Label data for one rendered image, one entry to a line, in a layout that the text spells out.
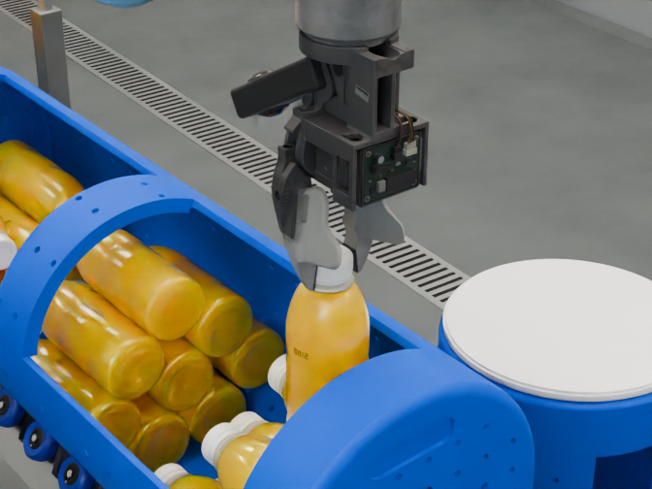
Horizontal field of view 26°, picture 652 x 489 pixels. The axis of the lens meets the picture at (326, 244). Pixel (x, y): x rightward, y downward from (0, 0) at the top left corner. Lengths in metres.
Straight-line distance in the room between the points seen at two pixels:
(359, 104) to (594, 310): 0.66
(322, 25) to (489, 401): 0.35
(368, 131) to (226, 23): 4.41
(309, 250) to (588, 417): 0.49
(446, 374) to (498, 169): 3.15
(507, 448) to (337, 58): 0.39
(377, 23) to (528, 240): 2.93
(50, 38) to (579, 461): 1.18
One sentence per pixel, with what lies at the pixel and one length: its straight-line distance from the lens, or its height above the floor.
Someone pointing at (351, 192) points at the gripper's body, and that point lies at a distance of 1.00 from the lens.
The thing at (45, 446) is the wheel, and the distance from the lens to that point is 1.50.
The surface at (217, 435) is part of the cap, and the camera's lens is 1.24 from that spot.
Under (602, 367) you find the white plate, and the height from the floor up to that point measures 1.04.
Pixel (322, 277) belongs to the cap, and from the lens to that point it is 1.10.
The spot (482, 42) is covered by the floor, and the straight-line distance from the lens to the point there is 5.23.
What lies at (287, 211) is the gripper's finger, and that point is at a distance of 1.06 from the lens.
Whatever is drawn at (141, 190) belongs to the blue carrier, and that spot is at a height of 1.23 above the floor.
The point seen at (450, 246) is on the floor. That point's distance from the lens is 3.82.
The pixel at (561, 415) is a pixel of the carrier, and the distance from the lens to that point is 1.46.
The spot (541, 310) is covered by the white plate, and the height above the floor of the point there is 1.04.
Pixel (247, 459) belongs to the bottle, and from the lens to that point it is 1.20.
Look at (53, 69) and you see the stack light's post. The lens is 2.32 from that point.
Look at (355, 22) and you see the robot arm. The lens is 0.97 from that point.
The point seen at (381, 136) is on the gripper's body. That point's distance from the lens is 1.00.
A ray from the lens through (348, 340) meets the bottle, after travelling 1.12.
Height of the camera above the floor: 1.86
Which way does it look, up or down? 29 degrees down
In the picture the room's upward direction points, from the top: straight up
